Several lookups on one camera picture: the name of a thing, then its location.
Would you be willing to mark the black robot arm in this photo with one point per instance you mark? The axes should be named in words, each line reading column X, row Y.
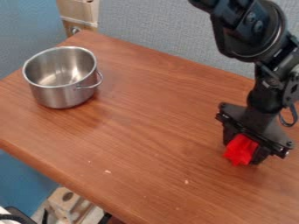
column 250, row 31

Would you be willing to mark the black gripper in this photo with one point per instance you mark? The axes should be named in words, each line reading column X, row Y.
column 260, row 127

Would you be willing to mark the red plastic block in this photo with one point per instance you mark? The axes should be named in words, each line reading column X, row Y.
column 240, row 150

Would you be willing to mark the wooden block under table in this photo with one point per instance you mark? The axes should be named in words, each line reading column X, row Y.
column 65, row 208

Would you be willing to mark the black white object bottom left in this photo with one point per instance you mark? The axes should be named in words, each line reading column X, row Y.
column 12, row 216

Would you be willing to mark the metal pot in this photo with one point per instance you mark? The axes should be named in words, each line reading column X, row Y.
column 63, row 76

